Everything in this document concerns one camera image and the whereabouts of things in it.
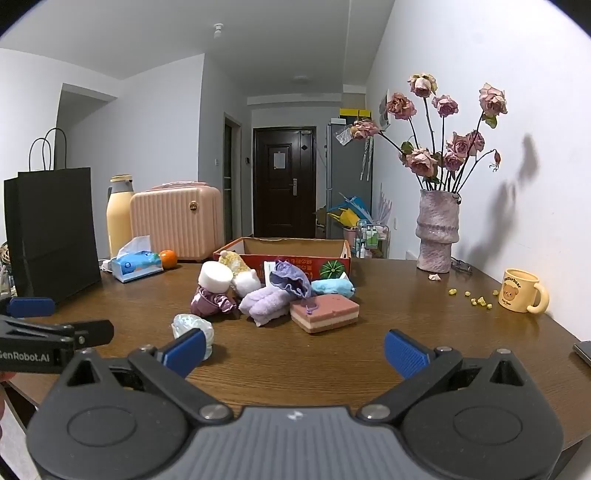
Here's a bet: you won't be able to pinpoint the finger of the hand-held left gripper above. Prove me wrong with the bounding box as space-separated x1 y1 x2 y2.
48 320 115 348
0 298 55 319

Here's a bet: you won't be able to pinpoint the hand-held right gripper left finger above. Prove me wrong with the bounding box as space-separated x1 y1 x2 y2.
55 329 234 424

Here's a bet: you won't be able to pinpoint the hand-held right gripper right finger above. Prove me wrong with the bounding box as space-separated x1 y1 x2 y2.
356 329 532 424

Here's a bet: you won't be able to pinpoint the clear plastic item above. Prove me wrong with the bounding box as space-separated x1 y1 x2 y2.
171 314 215 361

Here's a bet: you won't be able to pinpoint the round white foam sponge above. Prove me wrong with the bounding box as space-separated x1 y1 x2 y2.
198 261 234 292

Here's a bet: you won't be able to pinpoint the pink layered sponge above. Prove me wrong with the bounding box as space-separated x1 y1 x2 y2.
290 295 361 334

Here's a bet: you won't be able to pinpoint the orange cardboard box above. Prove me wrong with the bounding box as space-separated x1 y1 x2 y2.
212 237 354 284

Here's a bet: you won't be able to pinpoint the purple satin scrunchie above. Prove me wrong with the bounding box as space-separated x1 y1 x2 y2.
191 286 238 317

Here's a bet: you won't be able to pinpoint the scattered yellow petal bits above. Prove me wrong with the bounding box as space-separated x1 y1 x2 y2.
445 287 502 309

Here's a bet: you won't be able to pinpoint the blue tissue pack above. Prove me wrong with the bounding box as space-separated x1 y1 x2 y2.
111 235 164 284

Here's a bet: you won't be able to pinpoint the black paper bag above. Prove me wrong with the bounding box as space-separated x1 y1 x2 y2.
4 128 102 305

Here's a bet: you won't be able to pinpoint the white plush toy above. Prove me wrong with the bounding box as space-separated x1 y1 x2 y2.
231 270 262 296

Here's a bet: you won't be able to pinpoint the light blue plush toy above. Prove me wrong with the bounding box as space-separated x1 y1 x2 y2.
310 278 357 298

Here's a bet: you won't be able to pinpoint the yellow plush toy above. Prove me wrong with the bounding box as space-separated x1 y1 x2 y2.
218 250 252 278

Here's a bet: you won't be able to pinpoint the metal storage cart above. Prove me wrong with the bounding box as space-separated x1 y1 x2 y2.
355 220 391 259

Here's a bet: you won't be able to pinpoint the yellow thermos bottle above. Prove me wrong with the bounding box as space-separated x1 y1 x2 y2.
106 174 136 259

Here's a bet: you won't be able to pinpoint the pink textured vase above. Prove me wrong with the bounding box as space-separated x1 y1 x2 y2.
416 188 461 274

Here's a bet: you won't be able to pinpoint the yellow bear mug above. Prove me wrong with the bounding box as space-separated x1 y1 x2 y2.
498 268 550 315

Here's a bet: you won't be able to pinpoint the pink ribbed suitcase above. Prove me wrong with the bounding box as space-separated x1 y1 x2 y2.
129 181 225 263

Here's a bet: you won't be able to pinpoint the yellow shopping bag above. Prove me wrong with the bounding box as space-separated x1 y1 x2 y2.
330 210 360 229

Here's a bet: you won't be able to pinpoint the blue shopping bags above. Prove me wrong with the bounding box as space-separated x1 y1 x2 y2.
328 196 370 227

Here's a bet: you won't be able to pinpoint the dark brown entrance door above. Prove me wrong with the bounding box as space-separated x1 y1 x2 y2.
253 127 317 238

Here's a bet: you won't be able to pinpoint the grey refrigerator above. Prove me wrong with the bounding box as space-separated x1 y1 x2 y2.
325 121 372 232

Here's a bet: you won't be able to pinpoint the dried pink rose bouquet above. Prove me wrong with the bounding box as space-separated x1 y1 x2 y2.
348 71 509 195

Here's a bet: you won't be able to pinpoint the hanging folded umbrellas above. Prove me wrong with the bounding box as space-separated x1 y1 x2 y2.
360 136 375 181

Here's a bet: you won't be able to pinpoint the purple drawstring pouch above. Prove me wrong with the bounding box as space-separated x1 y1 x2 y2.
269 260 311 301

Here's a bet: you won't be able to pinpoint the interior door frame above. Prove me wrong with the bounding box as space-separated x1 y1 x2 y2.
223 115 244 243

